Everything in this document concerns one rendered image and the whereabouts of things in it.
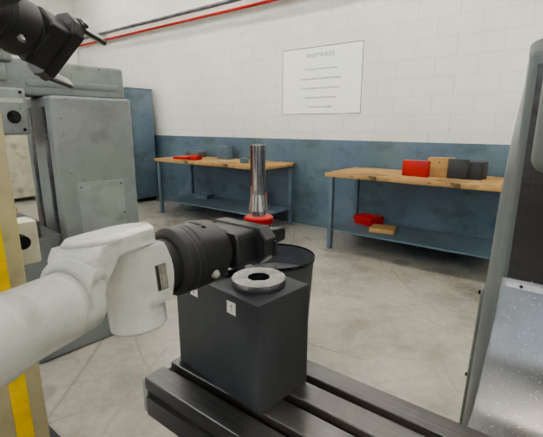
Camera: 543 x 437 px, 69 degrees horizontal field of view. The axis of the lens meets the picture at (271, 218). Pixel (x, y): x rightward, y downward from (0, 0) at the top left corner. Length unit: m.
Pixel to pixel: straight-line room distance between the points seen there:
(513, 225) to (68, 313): 0.75
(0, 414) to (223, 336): 1.44
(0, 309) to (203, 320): 0.42
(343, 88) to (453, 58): 1.28
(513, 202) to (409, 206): 4.16
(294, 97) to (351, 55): 0.95
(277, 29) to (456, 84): 2.52
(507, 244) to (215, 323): 0.56
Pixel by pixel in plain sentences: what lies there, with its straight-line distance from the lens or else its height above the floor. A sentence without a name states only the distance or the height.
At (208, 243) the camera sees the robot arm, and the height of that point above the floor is 1.25.
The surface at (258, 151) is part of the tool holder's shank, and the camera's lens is 0.61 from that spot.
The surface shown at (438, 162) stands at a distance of 4.34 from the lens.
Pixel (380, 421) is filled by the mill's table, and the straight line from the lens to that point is 0.71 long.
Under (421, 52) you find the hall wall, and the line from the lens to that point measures 4.98.
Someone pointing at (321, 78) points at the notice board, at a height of 1.98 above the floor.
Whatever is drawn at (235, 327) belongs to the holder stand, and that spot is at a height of 1.09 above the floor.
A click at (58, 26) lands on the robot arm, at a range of 0.80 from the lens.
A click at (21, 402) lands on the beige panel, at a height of 0.31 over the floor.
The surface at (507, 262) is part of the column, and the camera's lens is 0.89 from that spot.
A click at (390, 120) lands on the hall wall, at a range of 5.02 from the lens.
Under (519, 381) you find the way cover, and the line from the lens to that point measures 0.87.
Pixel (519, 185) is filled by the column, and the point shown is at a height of 1.29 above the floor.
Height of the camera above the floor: 1.40
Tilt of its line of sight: 13 degrees down
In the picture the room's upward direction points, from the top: straight up
